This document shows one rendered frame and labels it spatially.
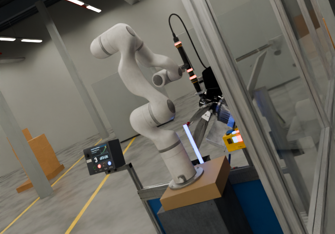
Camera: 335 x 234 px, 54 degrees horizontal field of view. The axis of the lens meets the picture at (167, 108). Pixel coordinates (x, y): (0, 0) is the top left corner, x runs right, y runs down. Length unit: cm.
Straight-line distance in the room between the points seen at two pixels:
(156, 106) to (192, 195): 44
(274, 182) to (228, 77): 25
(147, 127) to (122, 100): 799
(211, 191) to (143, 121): 44
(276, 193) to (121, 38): 97
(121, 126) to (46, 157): 231
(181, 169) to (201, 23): 99
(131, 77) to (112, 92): 808
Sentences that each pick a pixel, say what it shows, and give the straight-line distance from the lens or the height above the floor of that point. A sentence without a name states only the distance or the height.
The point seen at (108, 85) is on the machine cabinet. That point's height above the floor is 170.
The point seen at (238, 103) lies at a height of 141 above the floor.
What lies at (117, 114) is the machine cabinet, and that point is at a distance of 965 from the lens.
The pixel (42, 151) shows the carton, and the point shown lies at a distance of 1000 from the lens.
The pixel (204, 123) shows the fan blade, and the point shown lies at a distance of 229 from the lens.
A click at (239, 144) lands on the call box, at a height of 101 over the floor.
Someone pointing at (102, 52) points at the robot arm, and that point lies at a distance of 154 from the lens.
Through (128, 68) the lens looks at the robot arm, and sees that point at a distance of 150.
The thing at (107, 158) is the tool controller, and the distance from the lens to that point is 224.
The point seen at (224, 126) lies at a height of 102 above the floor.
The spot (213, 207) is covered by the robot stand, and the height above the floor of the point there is 89.
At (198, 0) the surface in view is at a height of 164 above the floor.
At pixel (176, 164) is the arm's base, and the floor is 110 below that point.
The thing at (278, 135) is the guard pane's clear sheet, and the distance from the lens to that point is 90.
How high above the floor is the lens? 155
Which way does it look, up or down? 7 degrees down
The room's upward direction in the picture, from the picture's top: 25 degrees counter-clockwise
